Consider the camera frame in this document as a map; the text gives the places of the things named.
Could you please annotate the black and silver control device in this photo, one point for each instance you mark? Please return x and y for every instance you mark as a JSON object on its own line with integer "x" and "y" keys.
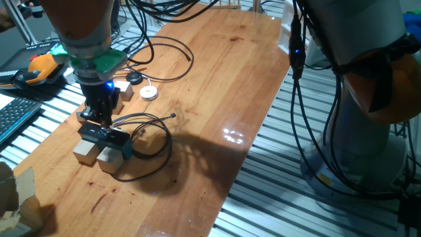
{"x": 37, "y": 12}

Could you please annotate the open cardboard box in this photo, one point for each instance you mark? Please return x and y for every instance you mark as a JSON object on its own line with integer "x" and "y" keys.
{"x": 23, "y": 197}

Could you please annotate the black round USB hub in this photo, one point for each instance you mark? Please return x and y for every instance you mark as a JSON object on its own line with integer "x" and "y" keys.
{"x": 134, "y": 77}

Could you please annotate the wooden peg rack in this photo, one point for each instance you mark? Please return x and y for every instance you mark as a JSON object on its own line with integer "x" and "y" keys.
{"x": 230, "y": 5}

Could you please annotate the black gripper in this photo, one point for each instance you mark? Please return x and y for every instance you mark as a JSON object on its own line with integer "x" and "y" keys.
{"x": 98, "y": 98}

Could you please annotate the orange and black teach pendant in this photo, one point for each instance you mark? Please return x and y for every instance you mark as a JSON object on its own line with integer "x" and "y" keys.
{"x": 39, "y": 67}

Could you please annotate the aluminium frame post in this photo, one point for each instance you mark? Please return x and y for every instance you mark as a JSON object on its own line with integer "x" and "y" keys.
{"x": 19, "y": 23}
{"x": 256, "y": 5}

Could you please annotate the person right hand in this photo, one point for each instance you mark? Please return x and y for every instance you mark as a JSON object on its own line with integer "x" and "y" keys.
{"x": 26, "y": 5}

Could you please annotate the green camera mount plate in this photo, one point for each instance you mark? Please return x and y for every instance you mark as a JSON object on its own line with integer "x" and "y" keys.
{"x": 108, "y": 62}

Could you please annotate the blue plastic bag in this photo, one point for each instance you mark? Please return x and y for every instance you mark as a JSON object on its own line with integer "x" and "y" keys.
{"x": 412, "y": 26}

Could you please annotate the black USB docking station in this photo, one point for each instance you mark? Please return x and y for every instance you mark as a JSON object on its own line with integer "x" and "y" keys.
{"x": 116, "y": 141}

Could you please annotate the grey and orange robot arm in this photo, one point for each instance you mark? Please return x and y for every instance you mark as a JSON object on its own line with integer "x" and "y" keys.
{"x": 361, "y": 33}

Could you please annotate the white round USB hub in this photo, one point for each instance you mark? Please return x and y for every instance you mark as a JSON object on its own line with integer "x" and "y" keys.
{"x": 148, "y": 93}

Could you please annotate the black computer keyboard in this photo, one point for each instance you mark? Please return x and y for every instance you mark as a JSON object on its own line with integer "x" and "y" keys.
{"x": 16, "y": 115}

